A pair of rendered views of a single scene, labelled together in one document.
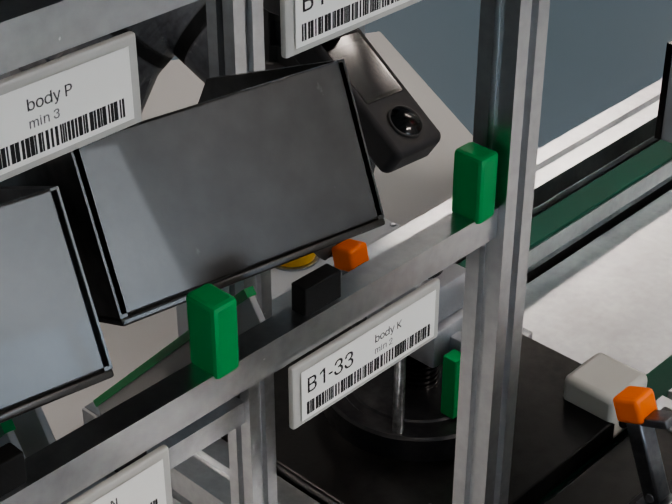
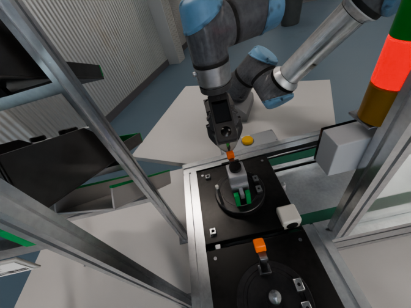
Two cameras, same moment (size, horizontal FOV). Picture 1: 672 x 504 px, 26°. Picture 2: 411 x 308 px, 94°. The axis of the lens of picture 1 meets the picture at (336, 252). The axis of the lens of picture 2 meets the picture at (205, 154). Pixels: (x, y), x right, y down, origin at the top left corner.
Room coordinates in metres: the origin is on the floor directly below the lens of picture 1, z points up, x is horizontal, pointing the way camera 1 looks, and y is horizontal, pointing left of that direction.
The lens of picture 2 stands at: (0.61, -0.26, 1.46)
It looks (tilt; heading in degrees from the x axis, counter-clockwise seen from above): 44 degrees down; 51
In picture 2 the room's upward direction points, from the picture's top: 18 degrees counter-clockwise
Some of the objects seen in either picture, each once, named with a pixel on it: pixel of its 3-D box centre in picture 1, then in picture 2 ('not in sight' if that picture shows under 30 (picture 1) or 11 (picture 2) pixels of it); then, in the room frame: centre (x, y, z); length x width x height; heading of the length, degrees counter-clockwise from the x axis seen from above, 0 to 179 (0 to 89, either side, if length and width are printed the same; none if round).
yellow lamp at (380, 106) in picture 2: not in sight; (388, 99); (0.90, -0.28, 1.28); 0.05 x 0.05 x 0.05
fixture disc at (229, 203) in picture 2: (417, 388); (239, 191); (0.84, -0.06, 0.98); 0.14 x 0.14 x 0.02
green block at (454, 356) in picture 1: (453, 384); (237, 199); (0.80, -0.08, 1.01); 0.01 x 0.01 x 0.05; 46
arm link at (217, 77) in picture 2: not in sight; (211, 73); (0.91, 0.02, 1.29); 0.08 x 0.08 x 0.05
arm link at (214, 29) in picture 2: not in sight; (206, 31); (0.92, 0.01, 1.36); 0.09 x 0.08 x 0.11; 152
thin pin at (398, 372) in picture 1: (399, 381); (219, 195); (0.78, -0.04, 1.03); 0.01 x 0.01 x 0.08
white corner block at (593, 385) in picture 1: (604, 396); (288, 217); (0.85, -0.20, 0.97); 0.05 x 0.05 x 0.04; 46
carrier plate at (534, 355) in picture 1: (416, 409); (240, 195); (0.84, -0.06, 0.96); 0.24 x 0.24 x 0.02; 46
